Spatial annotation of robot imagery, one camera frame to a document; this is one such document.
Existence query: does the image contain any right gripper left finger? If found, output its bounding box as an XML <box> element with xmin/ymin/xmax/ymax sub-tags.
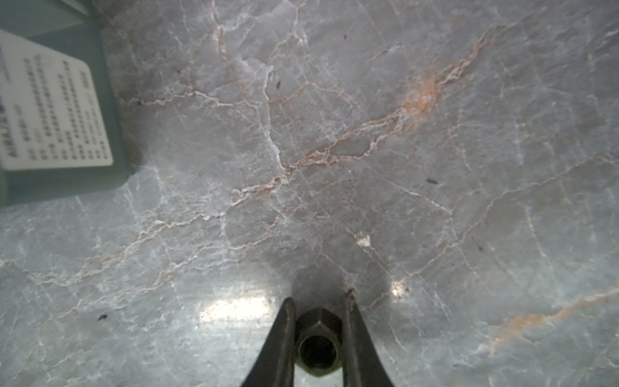
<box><xmin>242</xmin><ymin>298</ymin><xmax>297</xmax><ymax>387</ymax></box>

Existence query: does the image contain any green compartment organizer box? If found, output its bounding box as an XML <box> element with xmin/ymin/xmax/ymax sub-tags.
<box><xmin>1</xmin><ymin>1</ymin><xmax>132</xmax><ymax>206</ymax></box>

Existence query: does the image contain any black hex nut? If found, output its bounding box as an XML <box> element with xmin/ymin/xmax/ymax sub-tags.
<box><xmin>295</xmin><ymin>307</ymin><xmax>343</xmax><ymax>377</ymax></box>

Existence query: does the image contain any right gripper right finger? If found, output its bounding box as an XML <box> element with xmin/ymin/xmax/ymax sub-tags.
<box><xmin>341</xmin><ymin>290</ymin><xmax>394</xmax><ymax>387</ymax></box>

